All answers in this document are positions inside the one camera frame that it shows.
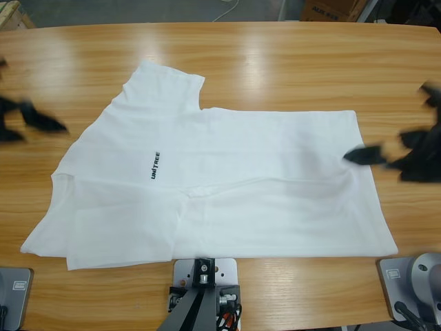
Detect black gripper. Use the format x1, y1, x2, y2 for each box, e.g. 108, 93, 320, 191
0, 97, 68, 143
342, 120, 441, 184

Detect white Unitree t-shirt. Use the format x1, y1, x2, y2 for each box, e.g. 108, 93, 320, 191
20, 60, 400, 272

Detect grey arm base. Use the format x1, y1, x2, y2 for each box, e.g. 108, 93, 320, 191
0, 267, 34, 331
378, 252, 441, 325

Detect bystander in dark clothes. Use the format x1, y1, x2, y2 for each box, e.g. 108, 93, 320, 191
373, 0, 441, 28

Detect brown cardboard box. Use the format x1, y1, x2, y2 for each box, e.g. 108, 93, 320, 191
299, 0, 369, 22

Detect white mounting block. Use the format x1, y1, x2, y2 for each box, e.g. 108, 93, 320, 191
172, 258, 244, 331

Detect white metal frame bar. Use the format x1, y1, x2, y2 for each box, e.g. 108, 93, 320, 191
356, 0, 382, 22

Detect white floor cable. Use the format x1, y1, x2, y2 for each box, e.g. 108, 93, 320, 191
212, 0, 242, 22

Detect black corner bracket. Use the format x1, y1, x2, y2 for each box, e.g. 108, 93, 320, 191
167, 285, 189, 313
216, 285, 242, 315

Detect orange and black cables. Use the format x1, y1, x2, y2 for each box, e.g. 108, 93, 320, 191
216, 303, 244, 331

